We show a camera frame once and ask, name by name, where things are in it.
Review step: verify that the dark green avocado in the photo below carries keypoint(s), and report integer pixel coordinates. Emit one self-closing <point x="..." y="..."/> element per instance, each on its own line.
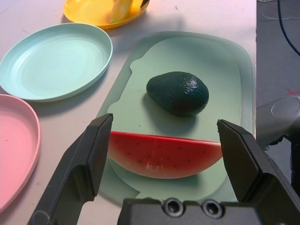
<point x="178" y="93"/>

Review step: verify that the red watermelon slice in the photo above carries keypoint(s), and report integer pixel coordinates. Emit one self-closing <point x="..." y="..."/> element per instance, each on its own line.
<point x="164" y="157"/>

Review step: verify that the mint green plastic plate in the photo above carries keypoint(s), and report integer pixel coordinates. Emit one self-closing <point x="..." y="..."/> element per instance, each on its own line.
<point x="56" y="63"/>

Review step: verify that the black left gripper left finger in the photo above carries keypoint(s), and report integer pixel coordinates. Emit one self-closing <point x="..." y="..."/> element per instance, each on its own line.
<point x="75" y="168"/>

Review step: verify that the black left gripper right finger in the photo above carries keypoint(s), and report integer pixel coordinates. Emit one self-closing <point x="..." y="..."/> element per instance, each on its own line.
<point x="246" y="164"/>

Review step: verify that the green silicone placemat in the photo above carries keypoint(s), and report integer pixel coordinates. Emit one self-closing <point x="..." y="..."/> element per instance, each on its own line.
<point x="211" y="70"/>

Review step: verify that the pink plastic plate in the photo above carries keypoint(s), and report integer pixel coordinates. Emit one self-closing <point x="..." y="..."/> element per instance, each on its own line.
<point x="16" y="145"/>

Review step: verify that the yellow plastic plate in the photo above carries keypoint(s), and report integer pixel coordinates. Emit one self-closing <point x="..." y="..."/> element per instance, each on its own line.
<point x="86" y="14"/>

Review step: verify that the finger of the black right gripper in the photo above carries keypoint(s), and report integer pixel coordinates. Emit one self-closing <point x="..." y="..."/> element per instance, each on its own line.
<point x="145" y="2"/>

